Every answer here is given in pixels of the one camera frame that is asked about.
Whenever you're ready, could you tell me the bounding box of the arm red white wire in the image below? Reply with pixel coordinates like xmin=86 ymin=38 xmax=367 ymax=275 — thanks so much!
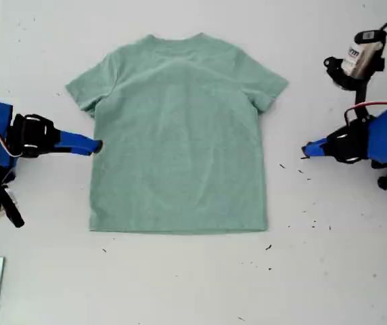
xmin=344 ymin=100 xmax=387 ymax=125
xmin=0 ymin=123 xmax=24 ymax=158

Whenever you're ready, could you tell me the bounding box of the green t-shirt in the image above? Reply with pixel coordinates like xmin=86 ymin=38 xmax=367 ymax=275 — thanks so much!
xmin=64 ymin=32 xmax=290 ymax=235

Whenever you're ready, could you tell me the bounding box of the gripper camera stalk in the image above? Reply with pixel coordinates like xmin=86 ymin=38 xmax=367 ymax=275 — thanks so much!
xmin=0 ymin=184 xmax=25 ymax=228
xmin=323 ymin=56 xmax=387 ymax=119

